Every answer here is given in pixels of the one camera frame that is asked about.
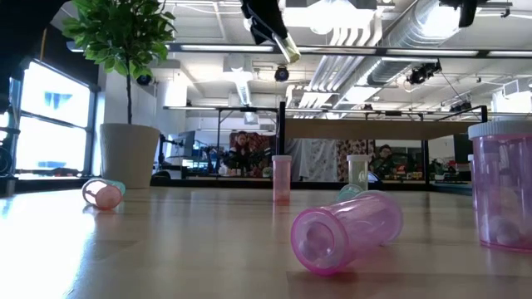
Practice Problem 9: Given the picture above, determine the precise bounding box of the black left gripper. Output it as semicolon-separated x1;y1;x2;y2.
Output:
240;0;288;46

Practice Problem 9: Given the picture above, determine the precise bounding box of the yellow medicine bottle white cap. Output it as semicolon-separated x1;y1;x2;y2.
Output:
346;154;371;193
272;32;301;64

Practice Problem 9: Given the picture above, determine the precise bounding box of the pink medicine bottle white cap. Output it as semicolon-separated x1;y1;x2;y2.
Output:
81;178;124;211
271;154;293;205

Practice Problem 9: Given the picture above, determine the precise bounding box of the purple medicine bottle white cap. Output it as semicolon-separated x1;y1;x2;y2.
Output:
466;153;477;211
289;189;405;277
467;119;532;253

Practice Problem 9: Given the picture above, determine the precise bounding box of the wooden shelf board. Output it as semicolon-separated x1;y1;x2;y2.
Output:
284;118;479;141

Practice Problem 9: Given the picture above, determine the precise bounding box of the person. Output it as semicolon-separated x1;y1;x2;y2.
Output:
226;130;262;179
371;144;402;180

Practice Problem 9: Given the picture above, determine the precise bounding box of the white floral cloth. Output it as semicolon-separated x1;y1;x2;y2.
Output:
285;139;338;183

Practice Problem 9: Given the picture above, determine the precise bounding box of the computer monitor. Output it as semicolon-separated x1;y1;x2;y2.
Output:
172;130;196;159

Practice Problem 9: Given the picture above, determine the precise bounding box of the brown floral cloth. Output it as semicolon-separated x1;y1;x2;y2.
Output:
336;140;377;183

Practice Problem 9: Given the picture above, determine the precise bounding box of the green leafy potted plant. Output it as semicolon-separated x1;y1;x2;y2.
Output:
62;0;178;125

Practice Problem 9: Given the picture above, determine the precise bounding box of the beige plant pot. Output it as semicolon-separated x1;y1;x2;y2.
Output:
99;122;161;190

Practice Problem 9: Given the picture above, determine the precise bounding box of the black overhead rig beam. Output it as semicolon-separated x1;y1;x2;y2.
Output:
165;42;532;58

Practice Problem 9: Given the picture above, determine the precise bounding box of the black monitor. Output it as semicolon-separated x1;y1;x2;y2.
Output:
452;133;475;184

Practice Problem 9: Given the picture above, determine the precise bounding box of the large bright window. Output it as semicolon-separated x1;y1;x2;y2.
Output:
7;57;99;178

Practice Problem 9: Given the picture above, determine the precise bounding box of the white air conditioner unit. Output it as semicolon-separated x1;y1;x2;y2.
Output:
491;77;532;121

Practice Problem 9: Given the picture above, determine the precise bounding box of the black base block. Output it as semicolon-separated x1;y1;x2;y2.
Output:
0;174;18;199

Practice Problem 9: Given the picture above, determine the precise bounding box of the white ceiling air duct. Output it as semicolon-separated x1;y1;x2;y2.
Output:
222;52;255;107

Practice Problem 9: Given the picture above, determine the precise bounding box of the black workstation frame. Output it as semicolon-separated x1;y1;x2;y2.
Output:
215;105;279;179

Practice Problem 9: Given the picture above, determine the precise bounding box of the silver ventilation duct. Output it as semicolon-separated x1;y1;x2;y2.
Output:
365;0;483;86

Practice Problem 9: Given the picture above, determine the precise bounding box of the black overhead rig camera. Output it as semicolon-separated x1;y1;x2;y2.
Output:
406;61;443;86

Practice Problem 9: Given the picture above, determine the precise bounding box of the black cable loop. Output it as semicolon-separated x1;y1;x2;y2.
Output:
0;124;21;178

